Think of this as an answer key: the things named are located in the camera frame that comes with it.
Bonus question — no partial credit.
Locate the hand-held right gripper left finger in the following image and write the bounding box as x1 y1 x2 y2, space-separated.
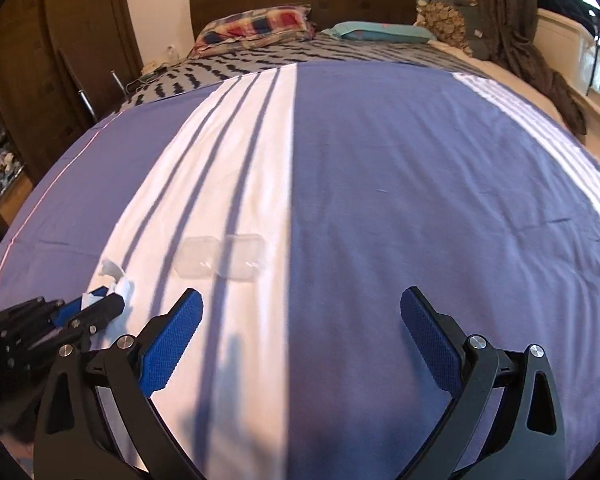
32 287 206 480

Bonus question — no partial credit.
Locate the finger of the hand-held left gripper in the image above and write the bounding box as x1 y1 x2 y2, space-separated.
30 292 129 357
0 287 109 335

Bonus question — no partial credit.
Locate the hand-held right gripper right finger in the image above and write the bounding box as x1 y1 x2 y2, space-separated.
397 286 567 480

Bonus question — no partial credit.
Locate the white paper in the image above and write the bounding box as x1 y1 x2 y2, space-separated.
82 257 136 312

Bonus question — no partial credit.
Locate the clear plastic clamshell container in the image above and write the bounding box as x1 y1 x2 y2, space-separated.
172 232 267 281

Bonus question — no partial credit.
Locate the purple white striped blanket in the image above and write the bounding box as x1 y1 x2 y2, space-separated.
0 60 600 480

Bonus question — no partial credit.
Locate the open shelf with clothes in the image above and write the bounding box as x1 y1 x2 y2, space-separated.
0 75 32 206

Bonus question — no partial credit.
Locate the cream bed sheet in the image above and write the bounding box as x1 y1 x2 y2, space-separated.
430 40 572 127

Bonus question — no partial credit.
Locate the brown wooden wardrobe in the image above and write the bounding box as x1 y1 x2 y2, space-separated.
0 0 144 181

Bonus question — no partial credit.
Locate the grey zigzag patterned sheet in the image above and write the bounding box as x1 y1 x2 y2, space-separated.
115 37 487 112

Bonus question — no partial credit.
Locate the teal pillow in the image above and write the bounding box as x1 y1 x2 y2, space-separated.
320 21 439 44

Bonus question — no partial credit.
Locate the brown patterned cushion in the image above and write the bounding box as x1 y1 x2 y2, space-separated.
415 0 488 59

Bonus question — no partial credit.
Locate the white storage box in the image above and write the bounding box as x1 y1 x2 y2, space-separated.
535 7 597 97

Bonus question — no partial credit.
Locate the red blue plaid pillow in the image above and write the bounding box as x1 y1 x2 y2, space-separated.
187 5 313 59

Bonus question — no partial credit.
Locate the brown hanging cloth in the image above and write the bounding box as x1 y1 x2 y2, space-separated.
480 0 589 136

